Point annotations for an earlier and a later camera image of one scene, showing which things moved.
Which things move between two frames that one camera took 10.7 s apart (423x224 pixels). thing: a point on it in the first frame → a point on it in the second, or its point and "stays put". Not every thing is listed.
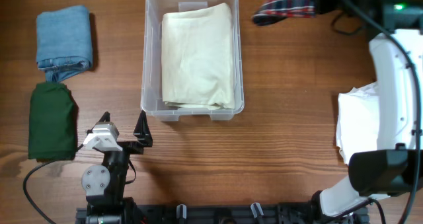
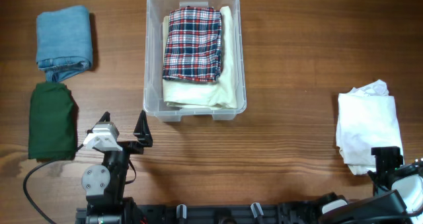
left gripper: (142, 131) stays put
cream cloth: (197, 65) stays put
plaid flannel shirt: (286, 2) → (193, 50)
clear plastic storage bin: (192, 54) stays put
